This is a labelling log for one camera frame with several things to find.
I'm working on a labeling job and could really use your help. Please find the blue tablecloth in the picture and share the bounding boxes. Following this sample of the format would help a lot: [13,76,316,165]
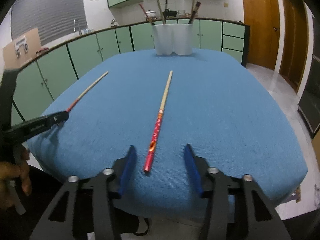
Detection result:
[27,49,308,219]

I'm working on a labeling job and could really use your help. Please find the brown wooden door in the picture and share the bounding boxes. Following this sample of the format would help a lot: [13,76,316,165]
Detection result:
[243,0,280,70]

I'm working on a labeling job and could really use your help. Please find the red cloth on counter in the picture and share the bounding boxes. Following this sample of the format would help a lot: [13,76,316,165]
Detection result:
[36,47,49,56]

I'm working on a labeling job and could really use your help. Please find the black wok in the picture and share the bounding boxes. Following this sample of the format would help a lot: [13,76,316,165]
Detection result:
[163,9,178,18]

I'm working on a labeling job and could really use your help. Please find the open wooden doorway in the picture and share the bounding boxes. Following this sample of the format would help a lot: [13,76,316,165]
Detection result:
[279,0,309,92]

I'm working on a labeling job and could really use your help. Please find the white double utensil holder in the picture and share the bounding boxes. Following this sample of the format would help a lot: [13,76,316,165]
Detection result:
[152,23,193,56]

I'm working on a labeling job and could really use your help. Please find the green lower kitchen cabinets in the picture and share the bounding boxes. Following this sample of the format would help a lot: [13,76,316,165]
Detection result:
[11,18,250,125]

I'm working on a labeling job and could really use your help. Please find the person's left hand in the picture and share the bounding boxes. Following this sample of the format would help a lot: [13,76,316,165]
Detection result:
[1,145,31,210]

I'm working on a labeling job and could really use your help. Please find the cardboard board with device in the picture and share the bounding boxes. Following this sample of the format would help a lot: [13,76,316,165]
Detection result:
[3,28,41,69]

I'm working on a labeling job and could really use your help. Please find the chrome kitchen faucet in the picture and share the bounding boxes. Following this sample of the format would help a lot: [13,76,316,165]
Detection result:
[74,18,82,36]

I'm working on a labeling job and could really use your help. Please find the white pot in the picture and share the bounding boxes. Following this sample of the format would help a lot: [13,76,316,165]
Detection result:
[146,10,157,20]

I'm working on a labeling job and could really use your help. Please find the grey window blind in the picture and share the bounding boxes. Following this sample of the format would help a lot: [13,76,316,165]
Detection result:
[11,0,87,45]

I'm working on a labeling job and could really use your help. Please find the purple woven stool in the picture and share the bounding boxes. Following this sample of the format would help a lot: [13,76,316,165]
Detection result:
[283,186,301,203]

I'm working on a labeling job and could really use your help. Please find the black glass cabinet appliance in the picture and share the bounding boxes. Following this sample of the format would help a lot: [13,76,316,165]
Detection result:
[298,17,320,139]

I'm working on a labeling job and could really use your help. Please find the red-handled chopstick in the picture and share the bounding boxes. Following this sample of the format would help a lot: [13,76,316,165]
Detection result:
[139,3,155,25]
[143,70,173,174]
[66,71,108,113]

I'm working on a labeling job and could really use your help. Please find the black chopstick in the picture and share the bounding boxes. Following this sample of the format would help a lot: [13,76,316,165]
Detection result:
[163,0,168,24]
[189,1,201,25]

